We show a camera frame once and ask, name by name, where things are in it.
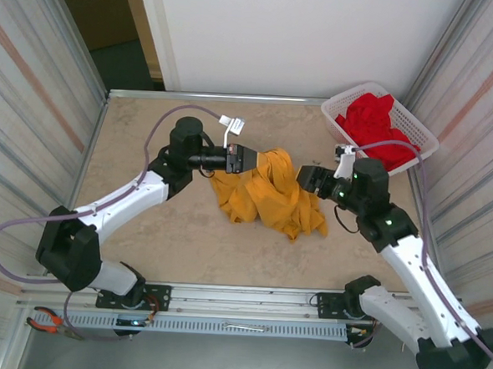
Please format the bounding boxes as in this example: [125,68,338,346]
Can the yellow t-shirt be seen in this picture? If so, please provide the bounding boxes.
[205,142,334,245]

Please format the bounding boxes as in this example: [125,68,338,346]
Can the white plastic basket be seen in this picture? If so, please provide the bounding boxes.
[317,78,445,181]

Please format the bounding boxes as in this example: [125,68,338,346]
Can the red cloth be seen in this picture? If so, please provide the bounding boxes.
[332,89,424,174]

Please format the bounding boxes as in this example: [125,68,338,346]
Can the small silver wrench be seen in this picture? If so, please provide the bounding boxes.
[221,321,272,333]

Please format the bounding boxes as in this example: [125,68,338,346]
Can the brown wooden panel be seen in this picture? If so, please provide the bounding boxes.
[47,0,142,56]

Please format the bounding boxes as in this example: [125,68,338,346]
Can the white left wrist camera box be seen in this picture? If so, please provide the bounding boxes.
[217,114,247,149]

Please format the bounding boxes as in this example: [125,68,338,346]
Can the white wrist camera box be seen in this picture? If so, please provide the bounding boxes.
[333,142,361,179]
[217,114,247,149]

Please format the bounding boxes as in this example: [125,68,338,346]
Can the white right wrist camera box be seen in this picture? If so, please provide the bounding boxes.
[333,142,361,179]

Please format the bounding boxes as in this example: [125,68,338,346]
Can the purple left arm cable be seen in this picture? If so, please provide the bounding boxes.
[0,93,226,350]

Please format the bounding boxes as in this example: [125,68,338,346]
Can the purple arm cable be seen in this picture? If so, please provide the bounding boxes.
[339,137,493,369]
[0,93,226,350]

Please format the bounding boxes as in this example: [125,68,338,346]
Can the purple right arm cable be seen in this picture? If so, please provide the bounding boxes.
[339,137,493,369]

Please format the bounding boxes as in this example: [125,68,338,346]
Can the white door frame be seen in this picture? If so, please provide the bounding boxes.
[113,0,187,94]

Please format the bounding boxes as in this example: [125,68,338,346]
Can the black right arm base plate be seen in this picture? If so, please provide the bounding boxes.
[315,291,394,324]

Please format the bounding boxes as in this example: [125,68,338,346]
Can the aluminium mounting rail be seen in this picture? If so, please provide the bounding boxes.
[14,267,473,336]

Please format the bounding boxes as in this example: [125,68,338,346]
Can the black controller board with wires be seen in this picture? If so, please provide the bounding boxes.
[113,315,156,340]
[343,324,376,351]

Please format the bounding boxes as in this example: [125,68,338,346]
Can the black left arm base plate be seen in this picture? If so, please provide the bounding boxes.
[95,281,172,314]

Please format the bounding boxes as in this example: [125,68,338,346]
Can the grey slotted cable duct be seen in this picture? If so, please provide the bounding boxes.
[59,309,350,345]

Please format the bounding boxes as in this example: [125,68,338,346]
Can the orange-handled pliers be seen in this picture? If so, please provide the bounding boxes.
[24,305,85,341]

